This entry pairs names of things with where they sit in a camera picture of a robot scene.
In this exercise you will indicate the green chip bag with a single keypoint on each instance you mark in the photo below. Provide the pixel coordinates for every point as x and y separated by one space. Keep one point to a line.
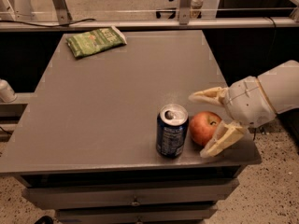
95 41

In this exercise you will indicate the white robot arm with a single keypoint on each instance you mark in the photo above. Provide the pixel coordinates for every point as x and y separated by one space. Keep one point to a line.
281 87

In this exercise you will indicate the grey drawer cabinet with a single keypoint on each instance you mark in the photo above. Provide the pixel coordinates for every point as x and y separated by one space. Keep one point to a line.
85 145

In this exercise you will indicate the red apple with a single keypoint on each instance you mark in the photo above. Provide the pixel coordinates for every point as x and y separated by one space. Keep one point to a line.
202 127

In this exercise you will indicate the metal railing frame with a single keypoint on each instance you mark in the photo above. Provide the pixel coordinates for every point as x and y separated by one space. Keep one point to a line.
146 14

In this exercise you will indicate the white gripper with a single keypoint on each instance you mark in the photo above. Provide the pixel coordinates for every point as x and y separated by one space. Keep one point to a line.
247 101

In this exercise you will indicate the blue pepsi can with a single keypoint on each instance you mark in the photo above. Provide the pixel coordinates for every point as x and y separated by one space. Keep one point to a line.
172 127

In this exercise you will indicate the white bottle at left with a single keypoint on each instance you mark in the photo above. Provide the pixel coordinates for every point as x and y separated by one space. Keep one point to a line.
7 94

